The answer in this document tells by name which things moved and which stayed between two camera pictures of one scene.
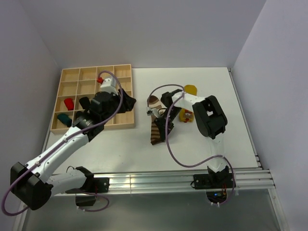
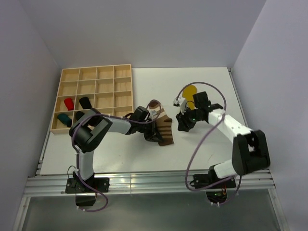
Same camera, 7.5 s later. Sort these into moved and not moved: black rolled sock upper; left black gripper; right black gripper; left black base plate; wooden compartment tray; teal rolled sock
Moved: right black gripper; left black gripper
Not moved: wooden compartment tray; left black base plate; black rolled sock upper; teal rolled sock
